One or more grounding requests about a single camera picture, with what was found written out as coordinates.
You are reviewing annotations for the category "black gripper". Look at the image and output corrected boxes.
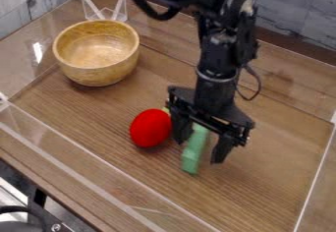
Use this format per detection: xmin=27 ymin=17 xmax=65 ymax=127
xmin=167 ymin=86 xmax=255 ymax=164

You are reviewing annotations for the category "green rectangular block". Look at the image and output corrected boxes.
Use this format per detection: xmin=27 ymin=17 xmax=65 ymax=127
xmin=181 ymin=124 xmax=209 ymax=175

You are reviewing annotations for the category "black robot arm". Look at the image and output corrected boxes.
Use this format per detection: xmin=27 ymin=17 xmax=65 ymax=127
xmin=132 ymin=0 xmax=259 ymax=163

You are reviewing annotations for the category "brown wooden bowl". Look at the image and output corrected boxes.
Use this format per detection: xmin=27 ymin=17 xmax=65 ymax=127
xmin=52 ymin=20 xmax=139 ymax=87

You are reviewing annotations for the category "red plush strawberry toy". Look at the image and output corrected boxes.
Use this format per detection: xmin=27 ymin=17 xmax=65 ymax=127
xmin=129 ymin=108 xmax=172 ymax=148

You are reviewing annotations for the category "black table leg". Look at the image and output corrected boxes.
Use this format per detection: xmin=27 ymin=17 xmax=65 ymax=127
xmin=33 ymin=189 xmax=47 ymax=207

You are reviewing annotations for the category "black device with logo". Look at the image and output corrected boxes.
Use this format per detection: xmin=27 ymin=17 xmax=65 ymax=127
xmin=28 ymin=201 xmax=75 ymax=232

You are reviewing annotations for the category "clear acrylic tray enclosure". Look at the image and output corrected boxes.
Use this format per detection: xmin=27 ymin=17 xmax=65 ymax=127
xmin=0 ymin=0 xmax=336 ymax=232

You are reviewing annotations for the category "black cable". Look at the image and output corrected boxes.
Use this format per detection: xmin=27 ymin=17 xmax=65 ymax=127
xmin=0 ymin=203 xmax=43 ymax=232

